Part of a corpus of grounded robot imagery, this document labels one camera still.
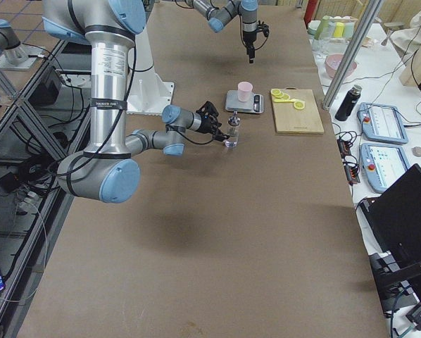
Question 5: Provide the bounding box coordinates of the clear glass sauce bottle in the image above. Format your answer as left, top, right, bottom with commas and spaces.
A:
224, 111, 241, 148

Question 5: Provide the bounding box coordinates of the black box under table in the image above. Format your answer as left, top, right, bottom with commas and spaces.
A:
29, 68, 62, 106

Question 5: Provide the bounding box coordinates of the mint green cup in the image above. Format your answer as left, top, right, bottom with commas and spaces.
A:
307, 20, 320, 36

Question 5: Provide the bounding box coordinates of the black thermos bottle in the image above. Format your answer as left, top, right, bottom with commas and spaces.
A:
335, 84, 362, 121

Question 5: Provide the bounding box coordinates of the pink plastic cup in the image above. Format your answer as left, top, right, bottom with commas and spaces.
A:
237, 81, 253, 102

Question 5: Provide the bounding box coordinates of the teach pendant upper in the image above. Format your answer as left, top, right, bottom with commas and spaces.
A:
357, 102, 408, 144

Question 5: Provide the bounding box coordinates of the digital kitchen scale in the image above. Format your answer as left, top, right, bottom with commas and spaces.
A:
225, 90, 264, 114

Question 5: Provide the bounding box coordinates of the aluminium frame post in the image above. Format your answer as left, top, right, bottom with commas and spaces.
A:
322, 0, 384, 111

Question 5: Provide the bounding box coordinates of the black power strip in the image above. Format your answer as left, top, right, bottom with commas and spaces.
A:
337, 138, 360, 186

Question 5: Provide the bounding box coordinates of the lemon slice pair outer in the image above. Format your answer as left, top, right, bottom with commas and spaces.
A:
294, 101, 306, 110

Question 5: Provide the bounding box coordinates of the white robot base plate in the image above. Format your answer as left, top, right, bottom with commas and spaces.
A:
127, 27, 175, 115

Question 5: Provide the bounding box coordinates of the wooden cutting board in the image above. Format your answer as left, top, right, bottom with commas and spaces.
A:
270, 88, 324, 134

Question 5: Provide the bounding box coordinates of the teach pendant lower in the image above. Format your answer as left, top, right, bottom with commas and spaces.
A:
360, 142, 410, 194

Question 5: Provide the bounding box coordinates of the black monitor stand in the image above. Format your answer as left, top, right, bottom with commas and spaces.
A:
369, 253, 421, 313

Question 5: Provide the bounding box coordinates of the black camera cable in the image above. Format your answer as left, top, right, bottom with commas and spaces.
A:
164, 121, 220, 146

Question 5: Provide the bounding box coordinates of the yellow plastic knife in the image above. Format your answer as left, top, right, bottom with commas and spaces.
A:
273, 99, 296, 103

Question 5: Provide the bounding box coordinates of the lemon slice front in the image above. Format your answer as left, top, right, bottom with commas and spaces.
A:
270, 88, 283, 97

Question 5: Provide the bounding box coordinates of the teach pendant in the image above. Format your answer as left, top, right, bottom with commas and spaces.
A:
357, 102, 408, 144
360, 142, 410, 194

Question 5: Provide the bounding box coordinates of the pink bowl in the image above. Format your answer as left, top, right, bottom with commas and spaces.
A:
325, 54, 358, 79

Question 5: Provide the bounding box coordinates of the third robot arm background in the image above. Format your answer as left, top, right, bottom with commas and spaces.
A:
0, 19, 36, 71

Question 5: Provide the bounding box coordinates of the yellow cup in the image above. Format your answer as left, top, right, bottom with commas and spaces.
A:
333, 22, 344, 39

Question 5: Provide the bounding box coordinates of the black laptop monitor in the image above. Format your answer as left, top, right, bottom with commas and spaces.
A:
365, 164, 421, 267

